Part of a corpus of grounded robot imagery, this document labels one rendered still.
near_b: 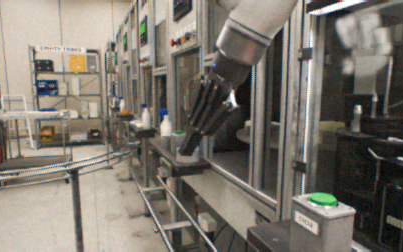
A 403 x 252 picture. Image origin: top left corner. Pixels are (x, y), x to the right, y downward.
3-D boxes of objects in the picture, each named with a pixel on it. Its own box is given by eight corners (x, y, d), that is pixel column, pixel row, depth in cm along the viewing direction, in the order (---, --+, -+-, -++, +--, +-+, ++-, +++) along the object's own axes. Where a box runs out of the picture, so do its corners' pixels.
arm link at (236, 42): (252, 29, 58) (238, 55, 61) (219, 13, 53) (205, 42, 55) (280, 45, 52) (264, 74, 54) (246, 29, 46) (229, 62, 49)
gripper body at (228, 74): (261, 71, 54) (237, 112, 58) (237, 53, 60) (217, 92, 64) (232, 61, 49) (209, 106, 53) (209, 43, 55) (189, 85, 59)
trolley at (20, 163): (-6, 190, 334) (-16, 111, 320) (10, 177, 384) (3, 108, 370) (69, 184, 355) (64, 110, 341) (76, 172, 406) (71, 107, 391)
